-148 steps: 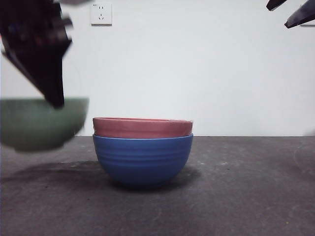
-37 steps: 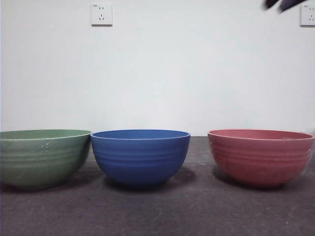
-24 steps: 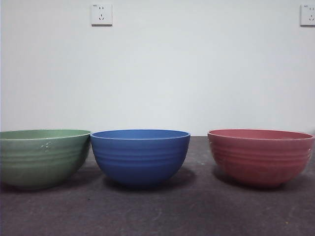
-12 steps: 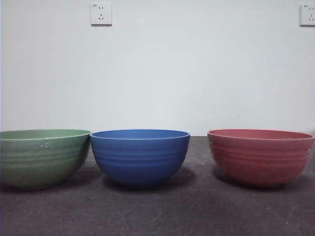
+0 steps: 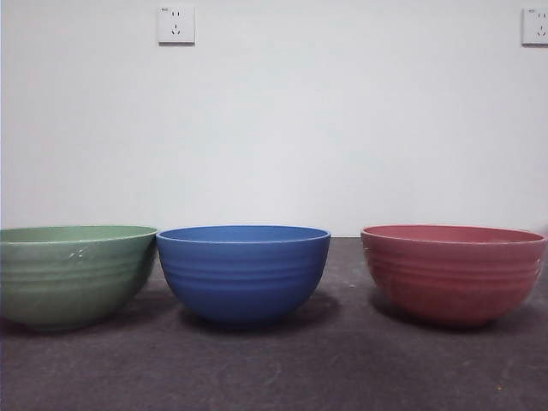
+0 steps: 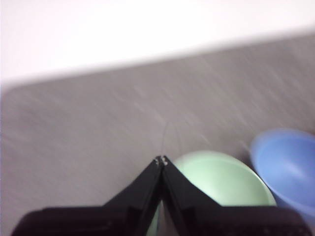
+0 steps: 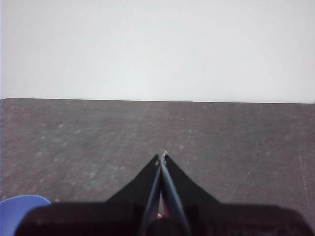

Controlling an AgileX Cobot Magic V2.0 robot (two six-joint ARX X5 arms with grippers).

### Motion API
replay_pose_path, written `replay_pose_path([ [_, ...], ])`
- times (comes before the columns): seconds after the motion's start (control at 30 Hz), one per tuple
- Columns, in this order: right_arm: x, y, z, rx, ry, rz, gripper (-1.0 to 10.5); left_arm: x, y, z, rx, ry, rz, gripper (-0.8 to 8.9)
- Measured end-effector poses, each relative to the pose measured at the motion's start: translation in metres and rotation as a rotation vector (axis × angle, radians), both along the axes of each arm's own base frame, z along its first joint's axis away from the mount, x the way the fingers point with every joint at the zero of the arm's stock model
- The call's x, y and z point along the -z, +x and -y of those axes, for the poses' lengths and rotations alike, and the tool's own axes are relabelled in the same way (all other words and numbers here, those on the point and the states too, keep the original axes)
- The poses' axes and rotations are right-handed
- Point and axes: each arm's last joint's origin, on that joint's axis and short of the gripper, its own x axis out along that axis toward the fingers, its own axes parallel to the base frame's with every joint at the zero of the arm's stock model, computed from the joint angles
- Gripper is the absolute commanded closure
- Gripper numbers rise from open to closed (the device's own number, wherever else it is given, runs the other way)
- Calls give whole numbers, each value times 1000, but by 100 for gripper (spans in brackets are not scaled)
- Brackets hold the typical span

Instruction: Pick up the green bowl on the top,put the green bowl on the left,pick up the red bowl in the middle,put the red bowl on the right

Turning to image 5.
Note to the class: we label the red ribbed bowl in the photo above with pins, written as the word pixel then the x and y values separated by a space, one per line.
pixel 454 278

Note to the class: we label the green ribbed bowl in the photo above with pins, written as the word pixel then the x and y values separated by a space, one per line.
pixel 73 278

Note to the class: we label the blue ribbed bowl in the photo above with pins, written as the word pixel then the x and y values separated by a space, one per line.
pixel 243 278

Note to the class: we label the white wall socket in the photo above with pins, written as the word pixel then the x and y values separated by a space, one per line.
pixel 176 25
pixel 536 25

